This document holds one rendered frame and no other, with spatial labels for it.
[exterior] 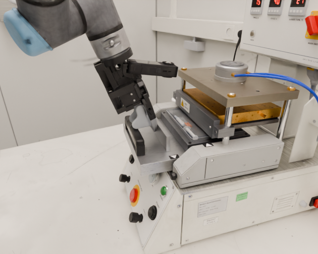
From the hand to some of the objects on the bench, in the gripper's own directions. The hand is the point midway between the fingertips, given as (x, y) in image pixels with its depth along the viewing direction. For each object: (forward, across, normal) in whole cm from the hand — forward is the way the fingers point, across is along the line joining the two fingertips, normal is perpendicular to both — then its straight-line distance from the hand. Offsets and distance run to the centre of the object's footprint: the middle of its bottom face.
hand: (155, 125), depth 61 cm
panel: (+20, 0, -16) cm, 26 cm away
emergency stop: (+19, 0, -15) cm, 24 cm away
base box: (+30, +2, +9) cm, 32 cm away
